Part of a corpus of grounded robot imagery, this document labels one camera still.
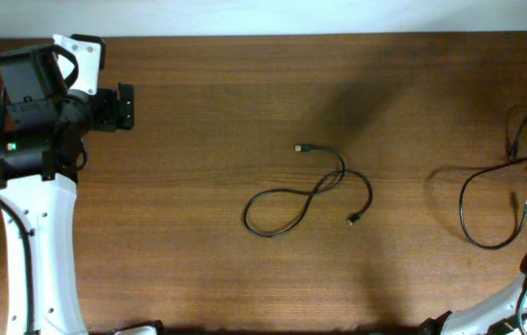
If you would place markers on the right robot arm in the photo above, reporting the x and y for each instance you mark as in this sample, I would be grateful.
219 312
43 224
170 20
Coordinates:
505 312

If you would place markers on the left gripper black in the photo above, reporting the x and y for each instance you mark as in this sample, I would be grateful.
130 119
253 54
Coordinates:
108 120

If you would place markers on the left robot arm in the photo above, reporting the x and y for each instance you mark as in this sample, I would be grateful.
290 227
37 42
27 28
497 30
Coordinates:
51 101

